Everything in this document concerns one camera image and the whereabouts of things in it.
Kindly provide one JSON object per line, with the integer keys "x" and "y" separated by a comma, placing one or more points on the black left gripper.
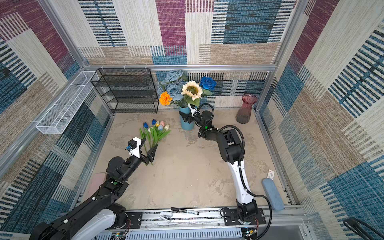
{"x": 149, "y": 158}

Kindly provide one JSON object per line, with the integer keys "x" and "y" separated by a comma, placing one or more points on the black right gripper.
{"x": 185, "y": 117}

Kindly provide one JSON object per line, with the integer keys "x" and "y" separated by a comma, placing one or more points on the cream white tulip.
{"x": 166, "y": 131}

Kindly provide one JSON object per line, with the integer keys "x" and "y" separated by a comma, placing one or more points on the orange marigold flower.
{"x": 165, "y": 99}

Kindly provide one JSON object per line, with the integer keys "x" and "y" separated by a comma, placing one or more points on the dusty blue rose bouquet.
{"x": 173, "y": 83}

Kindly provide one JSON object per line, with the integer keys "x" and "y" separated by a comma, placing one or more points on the dark red glass vase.
{"x": 244, "y": 114}

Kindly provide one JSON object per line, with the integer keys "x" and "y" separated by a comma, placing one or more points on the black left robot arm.
{"x": 100, "y": 211}

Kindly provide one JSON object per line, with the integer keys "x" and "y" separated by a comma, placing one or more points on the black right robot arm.
{"x": 232, "y": 150}

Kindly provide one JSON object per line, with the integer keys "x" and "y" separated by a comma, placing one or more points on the pink tray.
{"x": 97, "y": 180}

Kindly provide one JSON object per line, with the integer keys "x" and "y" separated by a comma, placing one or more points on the black marker pen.
{"x": 185, "y": 211}

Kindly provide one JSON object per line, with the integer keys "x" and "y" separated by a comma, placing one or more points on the small white tag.
{"x": 271, "y": 174}

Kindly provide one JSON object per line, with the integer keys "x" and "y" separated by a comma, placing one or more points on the blue grey round object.
{"x": 273, "y": 194}

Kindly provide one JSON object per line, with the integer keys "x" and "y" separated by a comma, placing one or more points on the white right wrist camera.
{"x": 193, "y": 109}

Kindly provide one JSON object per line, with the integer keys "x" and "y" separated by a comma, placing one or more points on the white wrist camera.
{"x": 133, "y": 147}
{"x": 193, "y": 109}

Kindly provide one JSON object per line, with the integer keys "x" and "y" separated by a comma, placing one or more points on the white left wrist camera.
{"x": 133, "y": 147}

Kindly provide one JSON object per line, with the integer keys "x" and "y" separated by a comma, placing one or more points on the black wire mesh shelf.
{"x": 127, "y": 90}

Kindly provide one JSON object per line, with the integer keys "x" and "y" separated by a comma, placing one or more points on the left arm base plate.
{"x": 132, "y": 220}

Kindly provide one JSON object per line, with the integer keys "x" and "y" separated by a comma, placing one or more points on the white wire mesh basket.
{"x": 58, "y": 117}

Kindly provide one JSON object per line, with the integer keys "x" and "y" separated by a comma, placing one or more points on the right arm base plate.
{"x": 233, "y": 218}

